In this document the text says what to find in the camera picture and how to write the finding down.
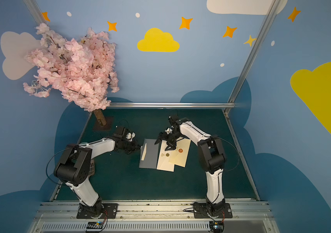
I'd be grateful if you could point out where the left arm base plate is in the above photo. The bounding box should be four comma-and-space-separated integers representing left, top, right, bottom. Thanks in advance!
76, 203, 118, 219

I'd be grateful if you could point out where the dark metal tree base plate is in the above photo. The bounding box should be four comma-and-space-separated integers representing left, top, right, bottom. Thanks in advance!
93, 116, 114, 131

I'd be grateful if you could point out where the aluminium corner post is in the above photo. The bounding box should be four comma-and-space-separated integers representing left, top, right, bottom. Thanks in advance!
223, 0, 282, 117
23, 0, 47, 25

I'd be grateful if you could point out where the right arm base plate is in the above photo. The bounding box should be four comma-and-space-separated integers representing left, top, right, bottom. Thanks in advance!
193, 202, 233, 219

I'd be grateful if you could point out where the aluminium front rail platform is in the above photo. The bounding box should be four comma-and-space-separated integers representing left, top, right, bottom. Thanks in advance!
28, 199, 280, 233

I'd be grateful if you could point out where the aluminium right corner post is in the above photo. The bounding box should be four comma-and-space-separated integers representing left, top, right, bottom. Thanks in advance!
223, 0, 282, 117

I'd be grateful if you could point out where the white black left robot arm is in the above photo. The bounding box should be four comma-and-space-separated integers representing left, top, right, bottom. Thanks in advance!
54, 127, 140, 219

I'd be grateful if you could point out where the pink cherry blossom tree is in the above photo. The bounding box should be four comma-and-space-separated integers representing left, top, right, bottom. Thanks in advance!
23, 23, 120, 112

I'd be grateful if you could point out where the grey envelope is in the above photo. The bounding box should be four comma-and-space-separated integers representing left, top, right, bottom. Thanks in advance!
139, 139, 159, 169

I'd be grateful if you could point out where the brown plastic scoop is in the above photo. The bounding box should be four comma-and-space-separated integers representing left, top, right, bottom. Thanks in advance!
88, 160, 95, 176

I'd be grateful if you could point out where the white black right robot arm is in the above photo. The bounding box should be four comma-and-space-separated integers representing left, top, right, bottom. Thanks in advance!
155, 115, 226, 216

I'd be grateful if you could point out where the left green circuit board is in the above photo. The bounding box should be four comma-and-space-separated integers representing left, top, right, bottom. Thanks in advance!
85, 221, 107, 233

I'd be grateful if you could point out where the aluminium left corner post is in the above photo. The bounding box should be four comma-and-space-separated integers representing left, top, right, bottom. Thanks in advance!
23, 0, 47, 25

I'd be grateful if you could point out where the cream paper sheet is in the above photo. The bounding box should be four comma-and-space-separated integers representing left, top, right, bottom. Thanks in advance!
141, 143, 147, 161

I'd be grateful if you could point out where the white envelope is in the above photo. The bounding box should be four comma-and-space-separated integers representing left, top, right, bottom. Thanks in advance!
156, 140, 174, 172

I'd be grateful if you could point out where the cream envelope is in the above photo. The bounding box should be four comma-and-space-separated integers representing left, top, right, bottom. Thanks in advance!
169, 138, 191, 168

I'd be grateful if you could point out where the green circuit board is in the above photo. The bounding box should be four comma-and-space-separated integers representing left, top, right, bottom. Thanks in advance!
85, 221, 107, 233
209, 221, 224, 233

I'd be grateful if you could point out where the right green circuit board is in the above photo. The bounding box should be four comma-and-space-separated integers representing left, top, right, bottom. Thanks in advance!
209, 221, 224, 233

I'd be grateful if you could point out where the brown artificial tree trunk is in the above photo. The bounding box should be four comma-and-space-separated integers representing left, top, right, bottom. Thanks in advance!
93, 109, 107, 127

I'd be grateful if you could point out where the aluminium back frame rail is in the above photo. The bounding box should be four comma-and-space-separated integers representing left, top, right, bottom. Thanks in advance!
109, 102, 235, 109

